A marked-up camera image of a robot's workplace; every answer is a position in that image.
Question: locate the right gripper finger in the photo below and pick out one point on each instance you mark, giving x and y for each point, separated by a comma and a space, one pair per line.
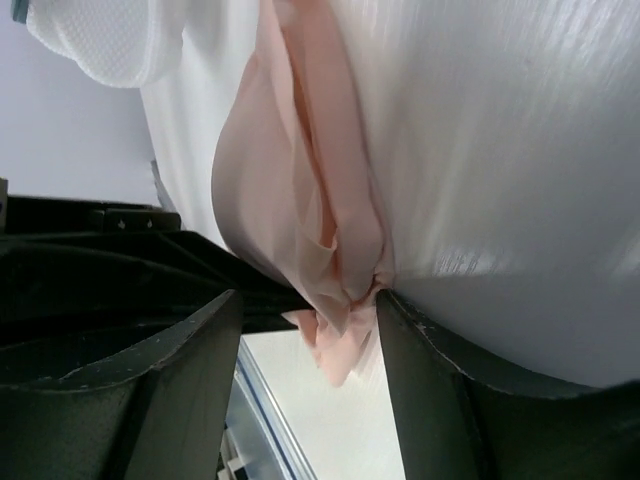
462, 412

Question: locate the aluminium front rail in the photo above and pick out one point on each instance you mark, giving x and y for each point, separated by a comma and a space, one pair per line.
257, 442

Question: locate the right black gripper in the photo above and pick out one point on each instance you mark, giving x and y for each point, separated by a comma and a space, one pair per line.
142, 401

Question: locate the pink beige bra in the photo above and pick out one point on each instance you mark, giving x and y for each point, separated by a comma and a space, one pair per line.
292, 188

